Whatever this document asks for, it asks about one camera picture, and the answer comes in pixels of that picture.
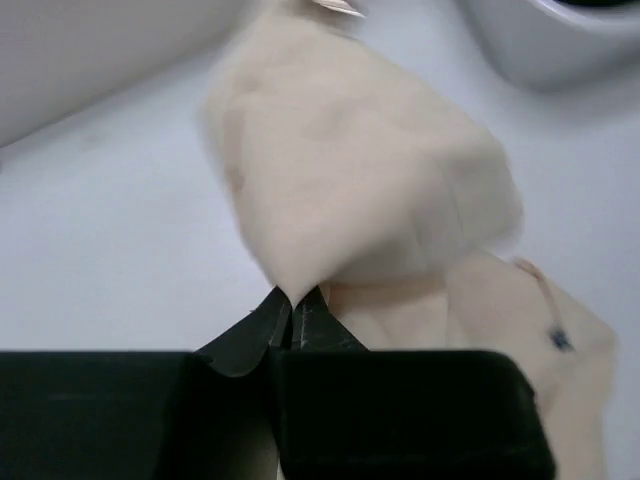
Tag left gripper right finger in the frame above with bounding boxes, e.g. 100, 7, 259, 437
272, 290, 556, 479

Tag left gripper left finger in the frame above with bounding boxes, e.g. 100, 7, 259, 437
1, 290, 291, 479

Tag beige trousers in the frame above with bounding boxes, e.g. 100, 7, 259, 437
204, 1, 617, 479

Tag white plastic basket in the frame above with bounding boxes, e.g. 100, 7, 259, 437
457, 0, 639, 91

